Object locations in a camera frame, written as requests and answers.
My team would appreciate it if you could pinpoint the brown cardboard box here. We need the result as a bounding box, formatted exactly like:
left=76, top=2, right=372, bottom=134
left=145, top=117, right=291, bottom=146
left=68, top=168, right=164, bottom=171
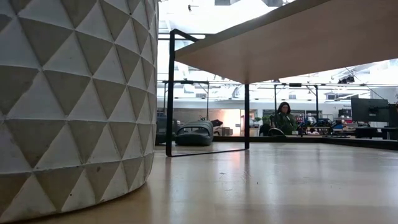
left=214, top=126, right=234, bottom=137

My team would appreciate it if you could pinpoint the person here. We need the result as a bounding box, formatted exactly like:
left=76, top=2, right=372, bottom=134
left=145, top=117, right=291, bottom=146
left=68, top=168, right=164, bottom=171
left=270, top=101, right=299, bottom=136

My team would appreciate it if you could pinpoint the white geometric planter pot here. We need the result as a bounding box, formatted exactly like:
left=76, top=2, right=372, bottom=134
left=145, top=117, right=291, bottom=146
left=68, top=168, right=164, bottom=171
left=0, top=0, right=159, bottom=223

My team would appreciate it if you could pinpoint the black monitor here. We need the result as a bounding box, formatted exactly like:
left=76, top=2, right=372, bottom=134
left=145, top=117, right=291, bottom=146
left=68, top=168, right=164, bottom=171
left=388, top=103, right=398, bottom=128
left=350, top=97, right=390, bottom=124

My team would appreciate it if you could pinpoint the wooden shelf black metal frame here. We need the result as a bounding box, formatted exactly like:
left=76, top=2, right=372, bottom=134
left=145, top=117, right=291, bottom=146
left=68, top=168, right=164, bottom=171
left=166, top=0, right=398, bottom=157

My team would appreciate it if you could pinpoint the black table frame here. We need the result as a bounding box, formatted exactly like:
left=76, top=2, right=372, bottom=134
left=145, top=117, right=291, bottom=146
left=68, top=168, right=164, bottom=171
left=213, top=134, right=398, bottom=151

